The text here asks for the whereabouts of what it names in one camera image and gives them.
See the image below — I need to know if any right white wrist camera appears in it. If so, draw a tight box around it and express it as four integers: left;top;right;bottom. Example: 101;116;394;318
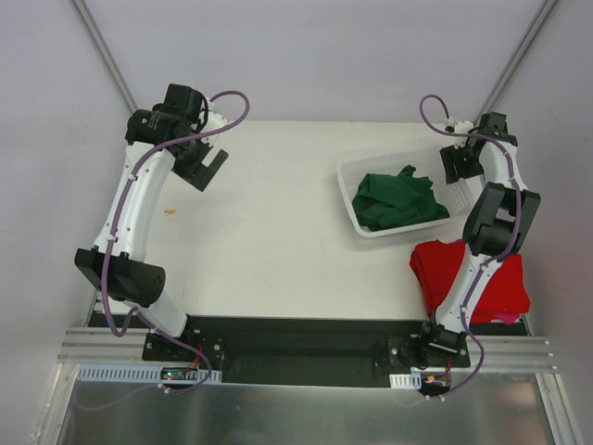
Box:
445;118;474;137

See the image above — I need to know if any aluminium frame rail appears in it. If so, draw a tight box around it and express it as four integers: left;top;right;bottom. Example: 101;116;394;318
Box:
57;327;561;374

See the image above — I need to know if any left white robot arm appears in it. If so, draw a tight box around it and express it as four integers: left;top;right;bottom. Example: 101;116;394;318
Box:
74;83;229;361

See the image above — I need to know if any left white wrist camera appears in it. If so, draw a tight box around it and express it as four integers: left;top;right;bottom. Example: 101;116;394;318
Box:
202;109;229;133

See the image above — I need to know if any white plastic basket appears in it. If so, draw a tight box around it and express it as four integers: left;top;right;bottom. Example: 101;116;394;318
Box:
336;147;473;238

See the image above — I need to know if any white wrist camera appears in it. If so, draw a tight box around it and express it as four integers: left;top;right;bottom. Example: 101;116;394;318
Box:
445;118;474;137
202;109;229;133

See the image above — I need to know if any right white cable duct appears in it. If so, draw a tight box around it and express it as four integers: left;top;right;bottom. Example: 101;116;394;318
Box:
389;372;422;390

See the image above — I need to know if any red folded t shirt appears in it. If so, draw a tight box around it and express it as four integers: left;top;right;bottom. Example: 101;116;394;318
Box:
410;240;531;324

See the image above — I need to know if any green t shirt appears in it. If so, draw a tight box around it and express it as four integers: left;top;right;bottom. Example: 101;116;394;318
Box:
351;165;450;232

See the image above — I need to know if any pink folded t shirt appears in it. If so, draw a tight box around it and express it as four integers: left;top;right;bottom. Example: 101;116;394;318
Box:
492;312;521;324

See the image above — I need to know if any left white cable duct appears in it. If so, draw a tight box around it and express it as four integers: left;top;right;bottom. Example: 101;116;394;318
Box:
78;364;222;385

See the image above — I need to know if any white cable duct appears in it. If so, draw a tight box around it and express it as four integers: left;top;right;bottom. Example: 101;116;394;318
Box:
78;364;222;385
389;372;422;390

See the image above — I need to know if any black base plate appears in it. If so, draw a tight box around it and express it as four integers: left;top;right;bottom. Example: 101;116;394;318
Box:
142;316;471;388

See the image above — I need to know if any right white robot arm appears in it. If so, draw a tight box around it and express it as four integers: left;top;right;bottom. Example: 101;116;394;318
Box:
416;112;541;366

